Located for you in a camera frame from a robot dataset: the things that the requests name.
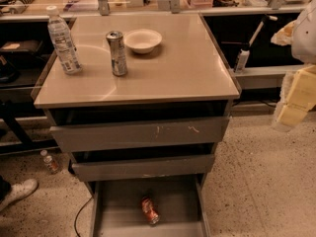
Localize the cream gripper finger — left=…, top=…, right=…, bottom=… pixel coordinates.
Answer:
left=276, top=65, right=316, bottom=128

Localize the red coke can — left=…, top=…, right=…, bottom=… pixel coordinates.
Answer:
left=141, top=197, right=160, bottom=225

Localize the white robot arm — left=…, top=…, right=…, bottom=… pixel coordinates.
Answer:
left=271, top=0, right=316, bottom=131

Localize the grey top drawer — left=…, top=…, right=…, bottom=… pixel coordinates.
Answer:
left=50, top=117, right=229, bottom=152

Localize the grey drawer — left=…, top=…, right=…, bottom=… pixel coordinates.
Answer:
left=72, top=154, right=214, bottom=182
left=50, top=117, right=229, bottom=152
left=89, top=175, right=210, bottom=237

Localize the grey drawer cabinet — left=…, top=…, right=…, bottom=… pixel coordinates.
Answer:
left=30, top=13, right=242, bottom=237

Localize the silver energy drink can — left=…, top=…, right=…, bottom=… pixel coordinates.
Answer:
left=106, top=31, right=127, bottom=76

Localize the grey bottom drawer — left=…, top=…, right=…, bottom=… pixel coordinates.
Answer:
left=89, top=175, right=210, bottom=237

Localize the grey middle drawer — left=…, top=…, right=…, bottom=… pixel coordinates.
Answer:
left=72, top=154, right=214, bottom=182

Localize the white rod tool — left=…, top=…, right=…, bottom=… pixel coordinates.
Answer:
left=249, top=15, right=277, bottom=47

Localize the white bowl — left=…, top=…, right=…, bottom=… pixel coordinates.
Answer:
left=124, top=29, right=162, bottom=54

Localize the clear plastic water bottle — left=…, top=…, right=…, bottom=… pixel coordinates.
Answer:
left=46, top=6, right=82, bottom=74

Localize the small bottle on floor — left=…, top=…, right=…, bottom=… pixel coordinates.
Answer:
left=40, top=150, right=59, bottom=174

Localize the white sneaker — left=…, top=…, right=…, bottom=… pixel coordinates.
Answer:
left=0, top=179, right=39, bottom=211

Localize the black floor cable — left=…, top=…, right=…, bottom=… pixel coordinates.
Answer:
left=73, top=196, right=95, bottom=237

